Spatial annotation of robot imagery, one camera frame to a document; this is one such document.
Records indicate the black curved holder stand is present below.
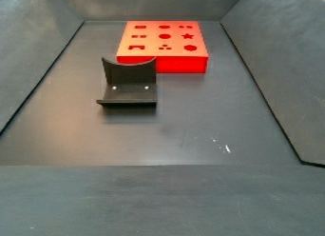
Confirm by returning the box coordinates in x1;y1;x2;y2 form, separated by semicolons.
96;57;157;107

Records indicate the red shape sorter box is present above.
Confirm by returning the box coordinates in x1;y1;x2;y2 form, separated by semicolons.
116;21;209;73

